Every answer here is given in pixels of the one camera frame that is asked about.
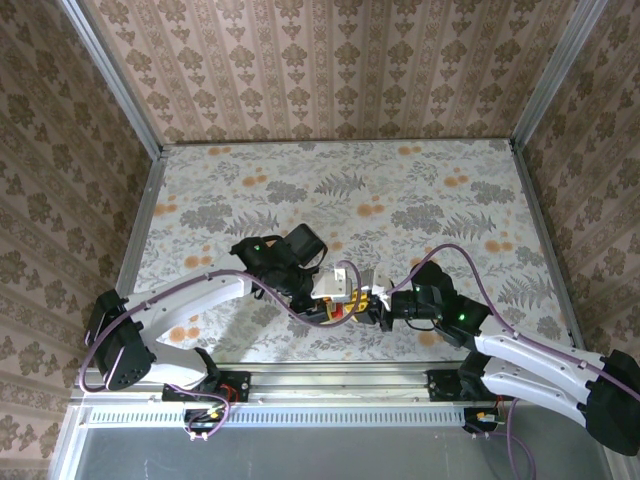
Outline aluminium table side rail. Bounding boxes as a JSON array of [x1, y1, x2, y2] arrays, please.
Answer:
[[112, 147, 169, 301], [509, 139, 585, 354]]

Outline purple base cable with connector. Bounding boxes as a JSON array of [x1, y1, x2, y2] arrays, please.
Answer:
[[182, 394, 232, 444], [462, 399, 540, 480]]

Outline aluminium mounting rail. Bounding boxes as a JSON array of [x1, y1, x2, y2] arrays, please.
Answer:
[[134, 363, 506, 404]]

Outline white slotted cable duct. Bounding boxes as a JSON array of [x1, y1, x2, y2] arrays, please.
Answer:
[[79, 403, 469, 427]]

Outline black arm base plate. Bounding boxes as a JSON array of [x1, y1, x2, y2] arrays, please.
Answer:
[[424, 369, 464, 402], [217, 370, 251, 402]]

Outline aluminium frame post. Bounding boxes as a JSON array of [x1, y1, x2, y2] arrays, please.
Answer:
[[510, 0, 609, 151], [58, 0, 166, 160]]

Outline grey metal sheet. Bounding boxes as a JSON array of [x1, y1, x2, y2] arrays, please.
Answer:
[[74, 424, 611, 480]]

